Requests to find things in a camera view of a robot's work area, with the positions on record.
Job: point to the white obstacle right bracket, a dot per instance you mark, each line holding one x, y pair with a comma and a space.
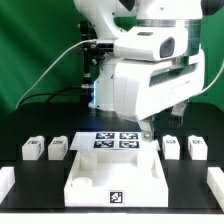
215, 180

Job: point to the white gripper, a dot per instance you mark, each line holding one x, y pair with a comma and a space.
142, 89

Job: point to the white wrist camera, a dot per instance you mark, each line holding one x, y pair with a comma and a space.
152, 43

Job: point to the white sheet with markers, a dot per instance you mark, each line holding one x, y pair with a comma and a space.
111, 141

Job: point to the white obstacle left bracket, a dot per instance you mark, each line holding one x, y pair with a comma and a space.
7, 180

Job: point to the black camera on stand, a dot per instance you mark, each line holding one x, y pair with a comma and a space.
93, 53

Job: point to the white obstacle bracket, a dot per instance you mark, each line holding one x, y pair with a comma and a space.
215, 180
7, 180

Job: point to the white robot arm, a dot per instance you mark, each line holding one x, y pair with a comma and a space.
111, 19

